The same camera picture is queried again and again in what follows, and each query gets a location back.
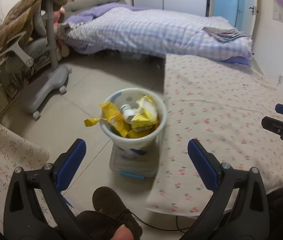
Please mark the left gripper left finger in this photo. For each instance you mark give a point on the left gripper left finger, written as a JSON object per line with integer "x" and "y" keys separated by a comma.
{"x": 23, "y": 216}

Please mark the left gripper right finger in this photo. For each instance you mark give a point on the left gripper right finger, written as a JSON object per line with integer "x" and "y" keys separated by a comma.
{"x": 238, "y": 208}

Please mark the yellow snack bag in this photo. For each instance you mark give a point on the yellow snack bag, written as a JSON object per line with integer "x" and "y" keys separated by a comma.
{"x": 113, "y": 117}

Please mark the white green small bottle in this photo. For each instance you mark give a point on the white green small bottle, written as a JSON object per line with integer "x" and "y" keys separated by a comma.
{"x": 128, "y": 113}

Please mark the white patterned trash bin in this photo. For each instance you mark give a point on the white patterned trash bin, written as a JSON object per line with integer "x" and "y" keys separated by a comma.
{"x": 136, "y": 144}

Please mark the operator thumb left hand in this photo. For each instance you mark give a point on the operator thumb left hand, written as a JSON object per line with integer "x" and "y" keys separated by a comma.
{"x": 123, "y": 233}

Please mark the cherry print tablecloth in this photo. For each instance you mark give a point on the cherry print tablecloth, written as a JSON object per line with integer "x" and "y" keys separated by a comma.
{"x": 222, "y": 106}

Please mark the purple bed sheet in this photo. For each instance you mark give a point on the purple bed sheet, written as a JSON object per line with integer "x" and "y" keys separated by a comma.
{"x": 237, "y": 60}

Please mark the brown slipper foot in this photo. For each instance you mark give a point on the brown slipper foot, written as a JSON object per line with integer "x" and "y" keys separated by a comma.
{"x": 109, "y": 213}

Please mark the folded striped cloth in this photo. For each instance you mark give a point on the folded striped cloth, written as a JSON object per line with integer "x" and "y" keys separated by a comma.
{"x": 224, "y": 35}

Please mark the clear plastic storage box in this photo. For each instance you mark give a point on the clear plastic storage box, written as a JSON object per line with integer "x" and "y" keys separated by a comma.
{"x": 140, "y": 168}

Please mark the grey ergonomic chair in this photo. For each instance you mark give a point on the grey ergonomic chair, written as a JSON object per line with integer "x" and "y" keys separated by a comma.
{"x": 33, "y": 56}

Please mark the blue door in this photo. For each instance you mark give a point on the blue door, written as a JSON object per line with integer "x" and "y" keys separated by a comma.
{"x": 241, "y": 14}

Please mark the pink plush toy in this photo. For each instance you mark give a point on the pink plush toy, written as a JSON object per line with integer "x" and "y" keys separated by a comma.
{"x": 62, "y": 49}

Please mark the plaid purple duvet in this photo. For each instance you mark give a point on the plaid purple duvet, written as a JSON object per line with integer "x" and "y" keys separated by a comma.
{"x": 152, "y": 32}

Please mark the brown fluffy blanket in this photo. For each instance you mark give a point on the brown fluffy blanket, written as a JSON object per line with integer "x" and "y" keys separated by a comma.
{"x": 20, "y": 18}

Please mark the grey bed headboard cushion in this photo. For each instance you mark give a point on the grey bed headboard cushion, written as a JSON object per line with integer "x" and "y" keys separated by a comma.
{"x": 77, "y": 5}

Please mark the wall socket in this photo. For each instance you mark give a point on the wall socket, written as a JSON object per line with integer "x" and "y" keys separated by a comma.
{"x": 280, "y": 79}

